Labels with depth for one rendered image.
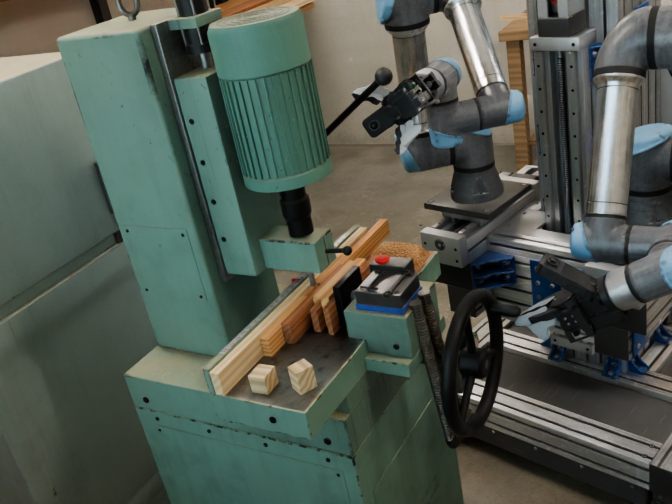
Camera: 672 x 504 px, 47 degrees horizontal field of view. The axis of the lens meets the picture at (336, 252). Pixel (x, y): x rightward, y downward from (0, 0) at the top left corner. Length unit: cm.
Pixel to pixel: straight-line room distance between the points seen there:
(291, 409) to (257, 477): 40
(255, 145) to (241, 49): 18
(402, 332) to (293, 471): 40
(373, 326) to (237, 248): 33
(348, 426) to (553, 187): 100
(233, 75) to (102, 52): 28
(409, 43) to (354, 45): 321
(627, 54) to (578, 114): 52
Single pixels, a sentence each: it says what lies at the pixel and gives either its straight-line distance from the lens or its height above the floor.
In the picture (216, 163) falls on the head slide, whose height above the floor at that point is 125.
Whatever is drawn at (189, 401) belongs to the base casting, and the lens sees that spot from 171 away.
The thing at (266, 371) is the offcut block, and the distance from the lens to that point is 140.
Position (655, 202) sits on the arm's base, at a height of 89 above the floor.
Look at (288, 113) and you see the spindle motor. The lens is 140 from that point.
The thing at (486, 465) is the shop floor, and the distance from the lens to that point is 252.
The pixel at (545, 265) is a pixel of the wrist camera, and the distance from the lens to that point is 147.
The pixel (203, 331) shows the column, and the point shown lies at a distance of 172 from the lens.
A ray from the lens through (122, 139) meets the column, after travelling 160.
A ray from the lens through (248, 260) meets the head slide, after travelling 158.
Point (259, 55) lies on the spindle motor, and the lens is 137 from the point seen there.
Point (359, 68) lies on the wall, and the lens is 526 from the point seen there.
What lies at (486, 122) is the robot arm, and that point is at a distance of 179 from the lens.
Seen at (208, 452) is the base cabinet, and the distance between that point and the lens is 178.
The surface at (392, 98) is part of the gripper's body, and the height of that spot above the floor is 128.
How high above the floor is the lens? 170
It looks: 26 degrees down
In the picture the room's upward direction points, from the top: 12 degrees counter-clockwise
